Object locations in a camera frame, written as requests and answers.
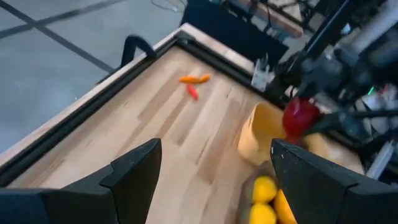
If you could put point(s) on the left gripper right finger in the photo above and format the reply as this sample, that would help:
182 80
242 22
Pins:
320 193

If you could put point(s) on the red chili pepper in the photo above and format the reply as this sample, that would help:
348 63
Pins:
193 92

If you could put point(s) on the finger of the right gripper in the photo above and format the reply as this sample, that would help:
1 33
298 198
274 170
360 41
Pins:
320 76
326 124

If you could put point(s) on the black table frame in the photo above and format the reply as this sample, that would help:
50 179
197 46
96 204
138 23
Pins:
93 109

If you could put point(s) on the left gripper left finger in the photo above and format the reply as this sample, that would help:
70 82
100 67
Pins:
130 180

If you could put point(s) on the clear grey plastic bin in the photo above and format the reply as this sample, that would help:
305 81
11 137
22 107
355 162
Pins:
247 189

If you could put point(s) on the white mounting bracket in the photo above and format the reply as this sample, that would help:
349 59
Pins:
260 76

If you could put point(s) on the yellow plastic basket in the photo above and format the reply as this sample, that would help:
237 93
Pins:
264 133

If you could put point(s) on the black table edge clamp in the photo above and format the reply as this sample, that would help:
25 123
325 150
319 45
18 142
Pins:
136 43

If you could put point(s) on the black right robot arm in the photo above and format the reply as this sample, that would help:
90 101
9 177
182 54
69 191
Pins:
384 53

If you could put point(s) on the dark red apple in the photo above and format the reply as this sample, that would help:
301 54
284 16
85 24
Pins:
299 118

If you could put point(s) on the orange carrot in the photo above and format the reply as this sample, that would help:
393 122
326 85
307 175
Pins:
194 79

